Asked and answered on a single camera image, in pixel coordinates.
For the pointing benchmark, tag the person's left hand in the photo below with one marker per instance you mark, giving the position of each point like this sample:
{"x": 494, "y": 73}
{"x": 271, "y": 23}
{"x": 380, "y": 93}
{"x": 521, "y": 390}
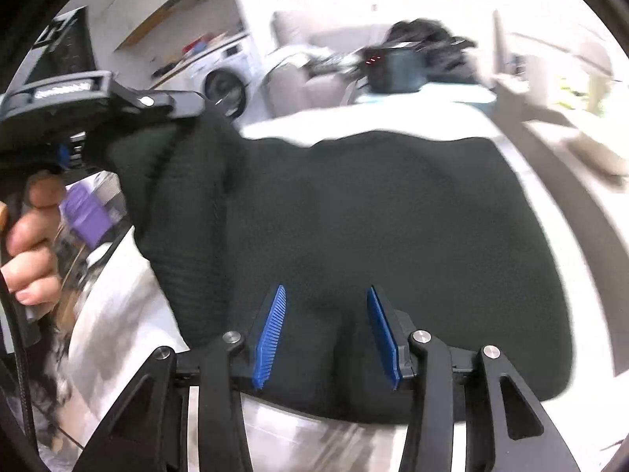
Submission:
{"x": 29, "y": 255}

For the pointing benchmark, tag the black box with red lights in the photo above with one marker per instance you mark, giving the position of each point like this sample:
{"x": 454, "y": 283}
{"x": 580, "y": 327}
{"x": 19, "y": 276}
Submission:
{"x": 393, "y": 71}

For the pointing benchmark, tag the pile of black clothes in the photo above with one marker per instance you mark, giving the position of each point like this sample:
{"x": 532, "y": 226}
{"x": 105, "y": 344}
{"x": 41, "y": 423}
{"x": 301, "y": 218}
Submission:
{"x": 442, "y": 49}

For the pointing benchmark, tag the white cloth heap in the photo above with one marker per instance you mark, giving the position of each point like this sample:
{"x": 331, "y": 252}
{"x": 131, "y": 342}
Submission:
{"x": 304, "y": 56}

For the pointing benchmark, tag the black t-shirt with white label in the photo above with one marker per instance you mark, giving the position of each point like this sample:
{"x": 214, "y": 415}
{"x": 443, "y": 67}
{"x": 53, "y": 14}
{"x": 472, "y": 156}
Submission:
{"x": 368, "y": 231}

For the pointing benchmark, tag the purple box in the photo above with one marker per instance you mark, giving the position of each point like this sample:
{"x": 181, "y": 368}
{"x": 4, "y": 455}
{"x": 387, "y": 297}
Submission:
{"x": 86, "y": 211}

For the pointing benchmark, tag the white washing machine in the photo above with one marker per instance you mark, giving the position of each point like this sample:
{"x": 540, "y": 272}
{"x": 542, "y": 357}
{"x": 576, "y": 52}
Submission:
{"x": 226, "y": 83}

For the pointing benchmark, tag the beige chair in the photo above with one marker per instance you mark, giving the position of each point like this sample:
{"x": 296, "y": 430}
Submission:
{"x": 295, "y": 93}

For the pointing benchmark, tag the beige dresser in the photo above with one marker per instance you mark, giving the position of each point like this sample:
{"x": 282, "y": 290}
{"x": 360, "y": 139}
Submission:
{"x": 565, "y": 132}

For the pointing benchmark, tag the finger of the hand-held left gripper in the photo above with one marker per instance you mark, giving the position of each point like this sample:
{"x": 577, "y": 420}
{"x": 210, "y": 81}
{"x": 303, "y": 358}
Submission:
{"x": 162, "y": 103}

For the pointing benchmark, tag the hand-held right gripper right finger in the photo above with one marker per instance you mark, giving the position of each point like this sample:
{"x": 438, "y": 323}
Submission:
{"x": 383, "y": 339}

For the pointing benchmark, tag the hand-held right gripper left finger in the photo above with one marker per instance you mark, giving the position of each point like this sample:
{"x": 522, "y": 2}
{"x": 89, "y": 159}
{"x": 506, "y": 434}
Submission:
{"x": 269, "y": 339}

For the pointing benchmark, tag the dark glass door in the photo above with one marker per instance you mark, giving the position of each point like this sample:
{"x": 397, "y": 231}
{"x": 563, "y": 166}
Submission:
{"x": 64, "y": 49}

